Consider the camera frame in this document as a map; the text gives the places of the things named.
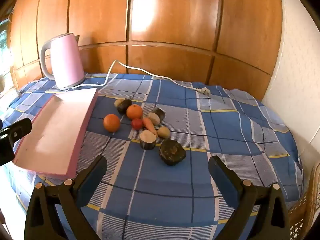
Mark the wicker basket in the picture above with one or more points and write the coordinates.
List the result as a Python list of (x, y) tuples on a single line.
[(312, 192)]

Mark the dark cut vegetable cylinder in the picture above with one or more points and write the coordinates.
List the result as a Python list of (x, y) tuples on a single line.
[(157, 115), (147, 140)]

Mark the blue plaid tablecloth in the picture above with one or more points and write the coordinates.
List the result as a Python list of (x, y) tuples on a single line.
[(175, 192)]

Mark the partly hidden orange fruit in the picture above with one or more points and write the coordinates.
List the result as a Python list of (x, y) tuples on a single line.
[(148, 125)]

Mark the red tomato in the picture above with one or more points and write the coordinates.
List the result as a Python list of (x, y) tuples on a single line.
[(136, 124)]

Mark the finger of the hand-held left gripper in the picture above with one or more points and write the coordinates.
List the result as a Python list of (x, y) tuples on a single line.
[(18, 128)]

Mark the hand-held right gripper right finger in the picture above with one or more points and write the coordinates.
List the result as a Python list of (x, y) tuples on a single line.
[(221, 177)]

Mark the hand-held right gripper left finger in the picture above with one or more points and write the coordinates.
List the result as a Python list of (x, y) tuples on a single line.
[(93, 177)]

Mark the orange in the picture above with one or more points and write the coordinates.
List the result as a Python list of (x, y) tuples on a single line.
[(134, 111), (111, 122)]

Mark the wooden glazed door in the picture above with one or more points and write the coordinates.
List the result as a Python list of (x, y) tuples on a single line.
[(3, 45)]

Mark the dark round fruit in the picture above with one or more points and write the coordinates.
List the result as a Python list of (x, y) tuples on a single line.
[(124, 107)]

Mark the pink electric kettle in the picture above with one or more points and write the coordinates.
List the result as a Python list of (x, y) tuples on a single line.
[(67, 62)]

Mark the dark purple mangosteen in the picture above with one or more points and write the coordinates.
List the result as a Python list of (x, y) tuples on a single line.
[(172, 152)]

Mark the small yellow potato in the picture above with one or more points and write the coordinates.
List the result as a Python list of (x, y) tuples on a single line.
[(163, 132), (118, 102)]

